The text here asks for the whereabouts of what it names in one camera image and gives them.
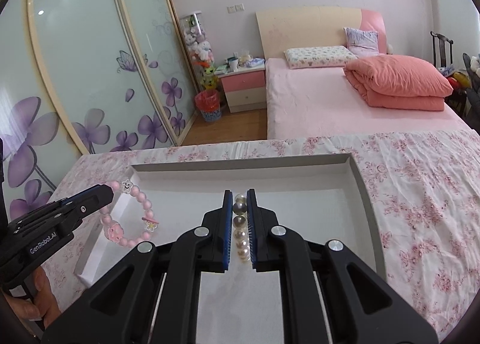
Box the dark wooden chair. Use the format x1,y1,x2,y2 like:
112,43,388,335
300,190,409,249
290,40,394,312
430,31,454,68

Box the pink floral bed sheet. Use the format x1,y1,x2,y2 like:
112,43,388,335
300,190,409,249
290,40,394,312
54,129,479,339

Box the purple small pillow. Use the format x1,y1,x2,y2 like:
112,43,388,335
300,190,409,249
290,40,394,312
343,27,380,57

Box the white pearl bracelet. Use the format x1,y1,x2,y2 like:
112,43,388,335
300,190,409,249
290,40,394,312
232,193,251,264

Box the pink white nightstand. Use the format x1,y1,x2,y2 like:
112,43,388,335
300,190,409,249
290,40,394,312
219,64,267,113

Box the pink bed with headboard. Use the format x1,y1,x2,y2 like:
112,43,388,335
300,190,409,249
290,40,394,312
256,6,468,139

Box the floral sliding wardrobe doors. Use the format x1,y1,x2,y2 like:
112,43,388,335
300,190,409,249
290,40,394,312
1,0,196,220

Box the floral white pillow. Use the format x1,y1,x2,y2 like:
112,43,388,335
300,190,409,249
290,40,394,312
284,46,357,70

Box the folded coral quilt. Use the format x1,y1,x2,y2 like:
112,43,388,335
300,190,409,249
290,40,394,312
343,55,453,112

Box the white wall socket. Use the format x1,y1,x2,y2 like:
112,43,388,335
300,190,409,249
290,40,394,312
227,4,245,13

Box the pink charm bead bracelet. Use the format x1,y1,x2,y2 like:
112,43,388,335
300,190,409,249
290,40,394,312
99,177,161,249

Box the left hand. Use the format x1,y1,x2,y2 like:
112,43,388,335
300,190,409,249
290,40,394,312
2,266,61,328

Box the plush toy display tube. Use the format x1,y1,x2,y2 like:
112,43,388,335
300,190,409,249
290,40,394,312
180,11,218,91

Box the red lined waste bin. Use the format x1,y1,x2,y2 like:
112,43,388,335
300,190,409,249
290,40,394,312
194,89,221,122

